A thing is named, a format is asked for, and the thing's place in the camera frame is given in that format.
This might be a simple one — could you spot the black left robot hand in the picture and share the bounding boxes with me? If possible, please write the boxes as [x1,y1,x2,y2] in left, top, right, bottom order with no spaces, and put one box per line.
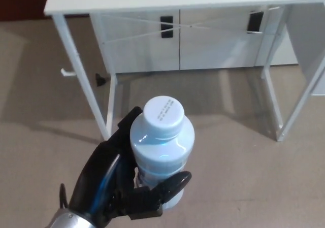
[68,106,192,225]

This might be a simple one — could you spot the white capped plastic bottle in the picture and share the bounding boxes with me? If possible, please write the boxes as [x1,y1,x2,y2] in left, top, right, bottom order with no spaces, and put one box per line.
[129,95,196,210]

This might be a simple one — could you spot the white side hook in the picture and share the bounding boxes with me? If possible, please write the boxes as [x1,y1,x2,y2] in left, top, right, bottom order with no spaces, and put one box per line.
[60,68,76,78]

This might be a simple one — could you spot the white cabinet with doors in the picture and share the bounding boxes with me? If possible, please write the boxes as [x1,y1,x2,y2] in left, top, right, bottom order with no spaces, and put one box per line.
[90,4,300,74]

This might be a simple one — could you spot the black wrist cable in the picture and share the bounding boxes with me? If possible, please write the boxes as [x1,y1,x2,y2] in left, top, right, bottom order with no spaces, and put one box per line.
[59,183,71,210]

